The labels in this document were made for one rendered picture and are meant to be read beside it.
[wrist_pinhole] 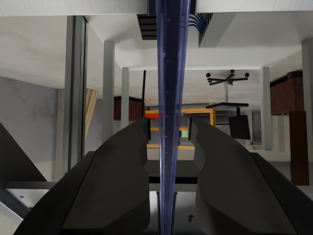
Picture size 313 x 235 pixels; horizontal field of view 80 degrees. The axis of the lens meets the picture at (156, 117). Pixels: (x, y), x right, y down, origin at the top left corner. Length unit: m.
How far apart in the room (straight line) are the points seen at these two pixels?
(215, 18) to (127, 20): 0.23
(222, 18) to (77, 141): 0.44
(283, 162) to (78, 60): 0.64
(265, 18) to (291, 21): 0.08
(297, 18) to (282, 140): 9.10
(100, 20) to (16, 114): 3.85
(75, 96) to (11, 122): 3.81
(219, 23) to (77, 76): 0.36
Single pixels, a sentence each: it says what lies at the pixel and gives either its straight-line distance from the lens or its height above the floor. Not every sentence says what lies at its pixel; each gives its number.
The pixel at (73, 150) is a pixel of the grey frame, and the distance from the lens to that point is 0.50.
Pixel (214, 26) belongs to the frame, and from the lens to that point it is 0.51.
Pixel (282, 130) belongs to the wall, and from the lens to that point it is 9.68.
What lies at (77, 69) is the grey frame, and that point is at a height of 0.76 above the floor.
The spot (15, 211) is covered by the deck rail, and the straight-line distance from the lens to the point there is 0.32.
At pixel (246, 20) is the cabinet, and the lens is 0.61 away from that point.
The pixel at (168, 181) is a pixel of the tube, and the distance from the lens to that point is 0.18.
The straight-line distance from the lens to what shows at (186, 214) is 0.29.
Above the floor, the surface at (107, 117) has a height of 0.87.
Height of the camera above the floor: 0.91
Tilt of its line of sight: 4 degrees down
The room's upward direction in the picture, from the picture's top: 180 degrees counter-clockwise
